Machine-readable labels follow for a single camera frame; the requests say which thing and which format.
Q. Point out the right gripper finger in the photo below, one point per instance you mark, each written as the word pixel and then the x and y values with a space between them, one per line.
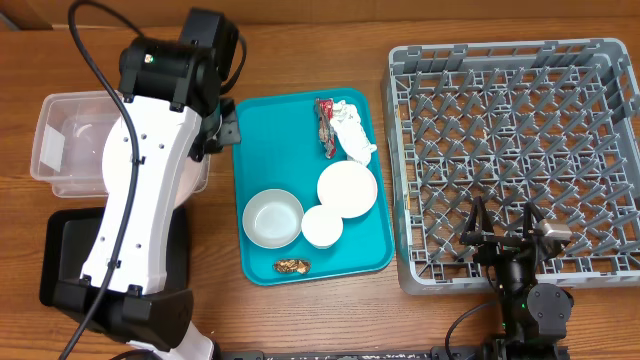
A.
pixel 531 218
pixel 478 228

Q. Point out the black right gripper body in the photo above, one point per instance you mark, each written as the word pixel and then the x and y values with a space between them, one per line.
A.
pixel 495 248

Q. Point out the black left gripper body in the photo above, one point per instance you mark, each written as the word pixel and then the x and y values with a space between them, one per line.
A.
pixel 218 128

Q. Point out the large pink plate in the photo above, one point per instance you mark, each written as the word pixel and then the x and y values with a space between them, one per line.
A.
pixel 192 182

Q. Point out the gold foil wrapper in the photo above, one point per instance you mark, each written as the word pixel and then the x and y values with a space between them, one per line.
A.
pixel 290 266

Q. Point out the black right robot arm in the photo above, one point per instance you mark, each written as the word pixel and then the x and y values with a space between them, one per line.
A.
pixel 534 313

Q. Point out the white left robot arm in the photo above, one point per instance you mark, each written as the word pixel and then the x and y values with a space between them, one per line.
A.
pixel 174 105

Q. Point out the grey dish rack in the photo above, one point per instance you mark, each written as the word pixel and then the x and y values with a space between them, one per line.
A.
pixel 546 122

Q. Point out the teal plastic tray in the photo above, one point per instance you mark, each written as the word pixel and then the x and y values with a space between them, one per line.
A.
pixel 280 149

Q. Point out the red foil wrapper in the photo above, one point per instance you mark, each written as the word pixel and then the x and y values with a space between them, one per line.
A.
pixel 324 112

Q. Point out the pink bowl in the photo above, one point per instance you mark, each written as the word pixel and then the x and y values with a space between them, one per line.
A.
pixel 347 187

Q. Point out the pale green cup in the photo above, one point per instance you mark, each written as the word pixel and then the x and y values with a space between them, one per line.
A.
pixel 321 227

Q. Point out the crumpled white napkin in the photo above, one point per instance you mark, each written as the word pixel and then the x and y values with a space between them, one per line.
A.
pixel 347 125

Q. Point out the clear plastic bin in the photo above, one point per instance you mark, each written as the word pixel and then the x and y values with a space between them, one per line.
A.
pixel 69 142

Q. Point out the grey bowl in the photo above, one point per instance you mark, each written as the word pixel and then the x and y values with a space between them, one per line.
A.
pixel 272 218

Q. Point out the black tray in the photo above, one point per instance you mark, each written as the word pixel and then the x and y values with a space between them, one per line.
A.
pixel 70 237

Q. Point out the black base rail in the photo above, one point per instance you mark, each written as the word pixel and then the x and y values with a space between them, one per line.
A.
pixel 435 353

